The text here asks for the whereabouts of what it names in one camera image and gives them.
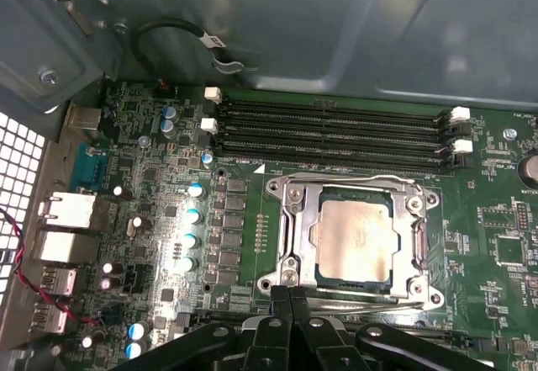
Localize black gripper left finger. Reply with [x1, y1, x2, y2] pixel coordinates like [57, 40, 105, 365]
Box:
[111, 284, 293, 371]

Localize black wire with white label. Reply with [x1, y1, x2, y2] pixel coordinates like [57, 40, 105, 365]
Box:
[129, 17, 247, 76]

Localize black open PC case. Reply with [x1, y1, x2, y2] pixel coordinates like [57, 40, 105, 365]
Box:
[0, 0, 538, 371]

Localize metal socket cover frame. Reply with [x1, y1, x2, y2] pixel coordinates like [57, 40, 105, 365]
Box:
[282, 179, 425, 294]

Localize CPU socket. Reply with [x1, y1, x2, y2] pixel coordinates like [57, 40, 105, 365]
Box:
[256, 172, 446, 311]

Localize silver square CPU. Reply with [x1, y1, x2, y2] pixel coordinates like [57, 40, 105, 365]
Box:
[310, 185, 396, 294]

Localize black RAM slot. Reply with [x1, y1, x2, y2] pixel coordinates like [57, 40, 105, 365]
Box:
[209, 135, 467, 174]
[200, 117, 474, 156]
[201, 103, 467, 139]
[203, 87, 472, 125]

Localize red and black wire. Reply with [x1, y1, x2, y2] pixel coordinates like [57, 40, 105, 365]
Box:
[0, 205, 101, 326]

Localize coin cell battery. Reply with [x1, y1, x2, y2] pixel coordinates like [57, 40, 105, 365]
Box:
[517, 154, 538, 189]

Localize green motherboard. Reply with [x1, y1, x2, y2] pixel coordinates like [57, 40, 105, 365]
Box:
[62, 78, 538, 371]

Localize thin metal locking lever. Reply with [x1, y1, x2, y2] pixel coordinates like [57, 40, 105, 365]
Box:
[309, 294, 428, 317]
[282, 172, 425, 191]

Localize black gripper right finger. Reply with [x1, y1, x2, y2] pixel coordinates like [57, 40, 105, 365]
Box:
[289, 285, 495, 371]

